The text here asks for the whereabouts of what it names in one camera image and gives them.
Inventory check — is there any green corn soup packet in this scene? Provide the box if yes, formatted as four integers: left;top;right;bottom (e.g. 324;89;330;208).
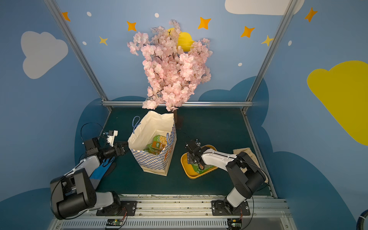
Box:
152;135;167;150

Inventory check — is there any blue checkered paper bag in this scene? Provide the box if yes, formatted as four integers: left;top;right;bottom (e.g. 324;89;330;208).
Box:
128;111;177;176

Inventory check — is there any green yellow soup packet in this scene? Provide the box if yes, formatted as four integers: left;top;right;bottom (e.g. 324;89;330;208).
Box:
144;144;160;155

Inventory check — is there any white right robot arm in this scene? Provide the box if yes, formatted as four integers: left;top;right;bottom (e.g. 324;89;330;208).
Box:
186;140;268;209

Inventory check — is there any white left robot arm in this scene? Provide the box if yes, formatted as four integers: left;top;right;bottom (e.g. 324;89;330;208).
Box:
50;130;128;220

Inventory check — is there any yellow plastic tray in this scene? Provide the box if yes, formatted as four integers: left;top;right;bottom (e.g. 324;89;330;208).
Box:
181;152;217;180

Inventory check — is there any blue grey work glove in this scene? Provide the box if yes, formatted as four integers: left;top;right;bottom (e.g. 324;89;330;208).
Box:
90;157;117;190

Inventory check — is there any beige cloth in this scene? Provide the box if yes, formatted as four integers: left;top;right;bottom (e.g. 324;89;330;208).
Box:
228;148;268;188

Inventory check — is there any left green circuit board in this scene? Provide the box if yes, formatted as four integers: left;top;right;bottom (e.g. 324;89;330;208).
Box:
105;219;124;228

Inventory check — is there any green circuit board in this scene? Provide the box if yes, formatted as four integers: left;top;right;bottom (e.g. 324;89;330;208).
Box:
105;219;124;228
227;218;242;230

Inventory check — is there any right green circuit board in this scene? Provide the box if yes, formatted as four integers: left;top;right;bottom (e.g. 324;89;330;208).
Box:
227;218;242;230

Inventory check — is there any pink cherry blossom tree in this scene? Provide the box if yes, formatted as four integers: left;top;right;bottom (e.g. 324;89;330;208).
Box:
127;20;213;113

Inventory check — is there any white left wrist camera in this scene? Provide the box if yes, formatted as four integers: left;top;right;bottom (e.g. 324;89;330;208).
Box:
106;130;118;147

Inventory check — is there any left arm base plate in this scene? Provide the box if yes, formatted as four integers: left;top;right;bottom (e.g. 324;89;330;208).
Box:
96;201;137;216

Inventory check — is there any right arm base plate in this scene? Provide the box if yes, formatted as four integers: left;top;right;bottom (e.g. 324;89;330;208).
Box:
211;200;251;216

